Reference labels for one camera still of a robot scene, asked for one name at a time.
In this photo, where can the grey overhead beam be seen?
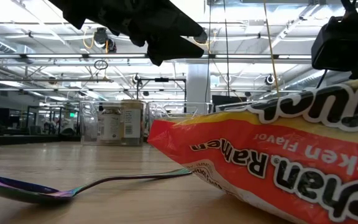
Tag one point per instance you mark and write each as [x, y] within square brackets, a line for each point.
[42, 80]

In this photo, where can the black table rig frame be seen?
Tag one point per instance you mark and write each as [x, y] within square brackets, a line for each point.
[26, 140]

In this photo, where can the green exit sign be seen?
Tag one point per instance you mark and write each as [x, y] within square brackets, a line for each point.
[72, 115]

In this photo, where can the tan lid seasoning jar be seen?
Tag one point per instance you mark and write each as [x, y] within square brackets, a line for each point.
[132, 124]

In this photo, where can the white pillar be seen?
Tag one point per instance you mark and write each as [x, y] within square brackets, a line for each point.
[197, 84]

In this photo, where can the black round ceiling fixture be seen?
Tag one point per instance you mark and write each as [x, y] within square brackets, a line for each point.
[270, 79]
[135, 79]

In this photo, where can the overhead light bar rail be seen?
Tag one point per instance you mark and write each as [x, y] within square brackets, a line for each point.
[85, 56]

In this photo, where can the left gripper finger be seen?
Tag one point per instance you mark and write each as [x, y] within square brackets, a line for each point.
[176, 21]
[172, 49]

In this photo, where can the white lid seasoning jar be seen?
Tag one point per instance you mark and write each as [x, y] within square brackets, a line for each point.
[110, 127]

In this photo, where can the orange chicken ramen pack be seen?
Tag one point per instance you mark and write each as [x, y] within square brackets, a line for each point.
[291, 161]

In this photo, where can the rainbow spoon purple bowl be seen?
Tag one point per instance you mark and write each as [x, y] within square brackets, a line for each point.
[26, 191]

